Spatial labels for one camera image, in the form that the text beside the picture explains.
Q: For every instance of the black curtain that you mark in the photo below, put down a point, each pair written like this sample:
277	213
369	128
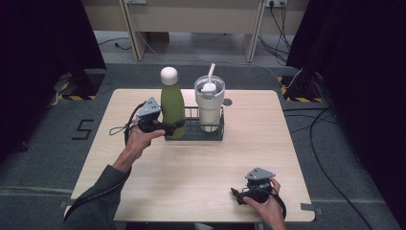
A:
367	96
38	64

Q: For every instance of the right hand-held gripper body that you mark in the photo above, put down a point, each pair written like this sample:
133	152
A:
259	187

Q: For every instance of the white tumbler with straw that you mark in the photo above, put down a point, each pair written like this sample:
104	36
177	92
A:
209	102

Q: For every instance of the black stand base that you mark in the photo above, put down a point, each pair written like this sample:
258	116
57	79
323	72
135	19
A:
301	89
86	81

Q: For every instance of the table grommet cap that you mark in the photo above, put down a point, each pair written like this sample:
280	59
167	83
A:
227	102

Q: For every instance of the person's left hand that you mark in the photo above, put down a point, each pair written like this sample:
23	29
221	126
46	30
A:
139	140

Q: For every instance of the green bottle with white cap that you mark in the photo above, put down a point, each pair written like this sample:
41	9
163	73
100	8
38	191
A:
172	105

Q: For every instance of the beige wooden desk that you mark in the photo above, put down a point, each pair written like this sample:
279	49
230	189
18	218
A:
194	19

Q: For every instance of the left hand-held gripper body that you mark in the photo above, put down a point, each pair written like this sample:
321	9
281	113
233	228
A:
148	116

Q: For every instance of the person's right hand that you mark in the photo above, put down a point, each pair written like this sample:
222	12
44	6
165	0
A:
268	209

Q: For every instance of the wall power outlet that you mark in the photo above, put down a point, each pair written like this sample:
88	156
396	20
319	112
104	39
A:
276	3

